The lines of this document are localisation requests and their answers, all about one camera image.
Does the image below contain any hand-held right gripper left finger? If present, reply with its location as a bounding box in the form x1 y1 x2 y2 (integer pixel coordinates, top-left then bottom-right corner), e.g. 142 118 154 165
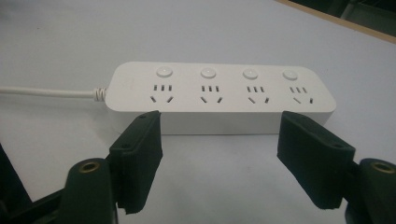
107 109 163 216

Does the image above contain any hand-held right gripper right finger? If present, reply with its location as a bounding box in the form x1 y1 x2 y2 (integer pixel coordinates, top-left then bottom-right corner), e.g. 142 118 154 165
276 110 357 210

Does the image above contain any white power strip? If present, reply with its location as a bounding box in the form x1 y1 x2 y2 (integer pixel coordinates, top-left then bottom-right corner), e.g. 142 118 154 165
105 61 337 135

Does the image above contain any white power cable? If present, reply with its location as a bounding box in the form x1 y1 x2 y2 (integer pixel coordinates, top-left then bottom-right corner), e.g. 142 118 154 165
0 85 107 103

